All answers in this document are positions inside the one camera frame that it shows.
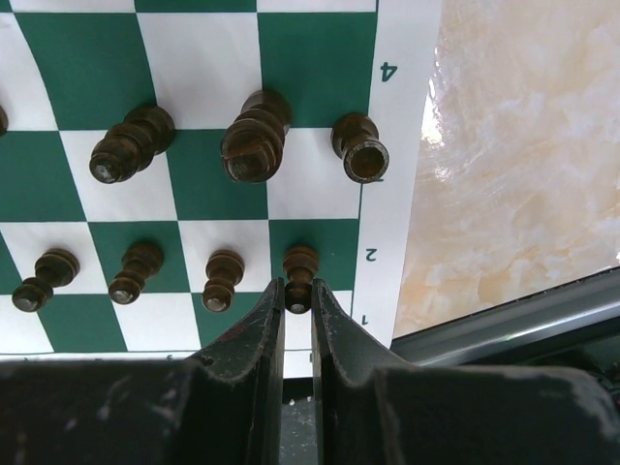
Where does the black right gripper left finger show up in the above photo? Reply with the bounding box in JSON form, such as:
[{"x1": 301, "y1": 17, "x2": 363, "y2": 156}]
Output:
[{"x1": 1, "y1": 279, "x2": 285, "y2": 464}]

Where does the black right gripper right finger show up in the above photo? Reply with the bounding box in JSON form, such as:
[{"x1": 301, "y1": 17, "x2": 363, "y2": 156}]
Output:
[{"x1": 312, "y1": 279, "x2": 619, "y2": 464}]

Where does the dark pawn edge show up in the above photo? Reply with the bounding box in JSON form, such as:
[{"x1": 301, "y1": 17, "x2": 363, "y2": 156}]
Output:
[{"x1": 283, "y1": 246, "x2": 319, "y2": 315}]

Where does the green white chess mat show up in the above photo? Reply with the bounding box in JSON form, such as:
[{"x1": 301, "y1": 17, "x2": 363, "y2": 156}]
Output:
[{"x1": 1, "y1": 1, "x2": 442, "y2": 361}]

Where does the dark pawn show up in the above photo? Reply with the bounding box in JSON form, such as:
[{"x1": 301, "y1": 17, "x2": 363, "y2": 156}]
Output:
[
  {"x1": 108, "y1": 241, "x2": 164, "y2": 305},
  {"x1": 12, "y1": 248, "x2": 80, "y2": 313},
  {"x1": 201, "y1": 250, "x2": 245, "y2": 313}
]

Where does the dark rook piece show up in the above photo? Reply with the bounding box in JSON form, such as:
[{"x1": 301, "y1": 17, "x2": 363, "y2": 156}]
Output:
[{"x1": 330, "y1": 112, "x2": 389, "y2": 184}]

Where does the dark bishop piece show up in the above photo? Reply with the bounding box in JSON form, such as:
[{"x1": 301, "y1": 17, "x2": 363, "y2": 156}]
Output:
[{"x1": 221, "y1": 90, "x2": 292, "y2": 183}]

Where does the dark queen piece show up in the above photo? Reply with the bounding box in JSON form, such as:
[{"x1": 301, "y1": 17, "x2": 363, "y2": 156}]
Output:
[{"x1": 89, "y1": 105, "x2": 175, "y2": 184}]

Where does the metal frame rail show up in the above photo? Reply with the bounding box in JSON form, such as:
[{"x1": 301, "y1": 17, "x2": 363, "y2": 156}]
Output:
[{"x1": 391, "y1": 267, "x2": 619, "y2": 367}]

